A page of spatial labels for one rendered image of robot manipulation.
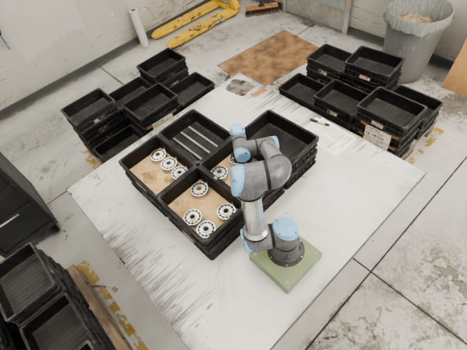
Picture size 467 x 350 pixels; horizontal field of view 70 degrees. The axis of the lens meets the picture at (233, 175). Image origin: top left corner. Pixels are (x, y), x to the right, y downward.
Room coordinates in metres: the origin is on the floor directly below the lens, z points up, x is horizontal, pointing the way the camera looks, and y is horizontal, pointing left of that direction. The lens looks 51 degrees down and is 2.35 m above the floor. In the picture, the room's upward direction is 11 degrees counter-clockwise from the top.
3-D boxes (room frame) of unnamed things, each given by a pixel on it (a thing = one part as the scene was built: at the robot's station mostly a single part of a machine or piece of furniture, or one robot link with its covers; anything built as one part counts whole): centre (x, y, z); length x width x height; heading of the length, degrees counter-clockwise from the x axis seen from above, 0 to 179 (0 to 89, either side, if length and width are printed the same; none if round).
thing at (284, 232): (0.73, -0.18, 0.92); 0.13 x 0.12 x 0.14; 89
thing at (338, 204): (1.27, 0.00, 0.35); 1.60 x 1.60 x 0.70; 34
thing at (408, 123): (1.75, -1.25, 0.37); 0.40 x 0.30 x 0.45; 34
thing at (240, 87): (2.18, -0.18, 0.71); 0.22 x 0.19 x 0.01; 34
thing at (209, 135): (1.51, 0.18, 0.87); 0.40 x 0.30 x 0.11; 36
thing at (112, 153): (2.15, 0.91, 0.26); 0.40 x 0.30 x 0.23; 124
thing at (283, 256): (0.73, -0.19, 0.81); 0.15 x 0.15 x 0.10
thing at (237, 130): (1.20, -0.06, 1.15); 0.09 x 0.08 x 0.11; 179
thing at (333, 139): (1.49, -0.66, 0.70); 0.33 x 0.23 x 0.01; 34
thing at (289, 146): (1.36, -0.29, 0.87); 0.40 x 0.30 x 0.11; 36
